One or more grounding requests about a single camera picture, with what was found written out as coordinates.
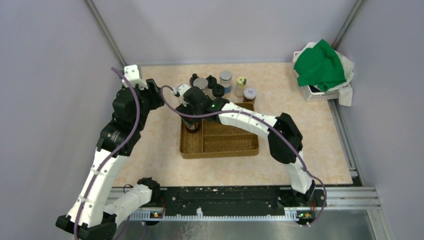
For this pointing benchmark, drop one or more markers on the white cloth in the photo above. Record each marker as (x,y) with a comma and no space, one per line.
(345,90)

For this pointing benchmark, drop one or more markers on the woven bamboo divided tray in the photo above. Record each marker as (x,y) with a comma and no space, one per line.
(213,140)

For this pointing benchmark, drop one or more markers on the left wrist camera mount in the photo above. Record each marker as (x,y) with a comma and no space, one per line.
(133,73)

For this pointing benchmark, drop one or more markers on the white lid dark jar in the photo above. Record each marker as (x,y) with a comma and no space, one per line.
(249,95)

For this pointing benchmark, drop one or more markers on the aluminium frame rail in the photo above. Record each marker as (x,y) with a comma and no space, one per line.
(155,135)

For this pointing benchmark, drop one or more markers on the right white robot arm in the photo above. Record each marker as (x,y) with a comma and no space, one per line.
(281,133)

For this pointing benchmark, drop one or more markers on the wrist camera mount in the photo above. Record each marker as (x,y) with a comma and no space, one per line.
(179,93)
(133,73)

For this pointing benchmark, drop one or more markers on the green cloth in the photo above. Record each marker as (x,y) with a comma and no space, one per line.
(319,66)

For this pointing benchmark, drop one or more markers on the small black cap bottle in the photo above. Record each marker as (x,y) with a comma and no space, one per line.
(192,79)

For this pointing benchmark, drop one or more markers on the clear jar silver lid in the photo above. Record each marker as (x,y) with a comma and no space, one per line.
(201,83)

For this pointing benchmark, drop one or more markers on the red lid sauce jar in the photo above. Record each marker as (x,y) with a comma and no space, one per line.
(192,125)

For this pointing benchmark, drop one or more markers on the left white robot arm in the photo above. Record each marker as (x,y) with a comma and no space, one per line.
(91,217)

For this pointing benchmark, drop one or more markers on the yellow lid small bottle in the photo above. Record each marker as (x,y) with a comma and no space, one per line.
(240,86)

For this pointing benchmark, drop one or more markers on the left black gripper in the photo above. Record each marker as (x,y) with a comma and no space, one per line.
(155,93)

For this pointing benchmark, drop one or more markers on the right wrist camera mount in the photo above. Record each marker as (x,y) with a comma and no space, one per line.
(179,93)

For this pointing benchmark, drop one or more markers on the black cap shaker front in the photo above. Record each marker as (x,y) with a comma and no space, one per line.
(218,91)

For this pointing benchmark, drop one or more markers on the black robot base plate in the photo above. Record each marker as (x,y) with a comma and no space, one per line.
(232,201)

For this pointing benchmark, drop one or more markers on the white plastic basket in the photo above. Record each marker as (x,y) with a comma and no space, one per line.
(312,94)

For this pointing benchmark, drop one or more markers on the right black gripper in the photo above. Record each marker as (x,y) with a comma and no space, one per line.
(184,108)

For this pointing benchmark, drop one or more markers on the silver lid jar blue label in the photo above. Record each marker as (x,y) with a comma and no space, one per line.
(226,79)

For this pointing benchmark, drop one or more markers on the black cap shaker rear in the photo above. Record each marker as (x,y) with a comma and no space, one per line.
(211,81)

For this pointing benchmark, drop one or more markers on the black cap shaker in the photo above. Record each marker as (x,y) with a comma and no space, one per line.
(211,81)
(218,91)

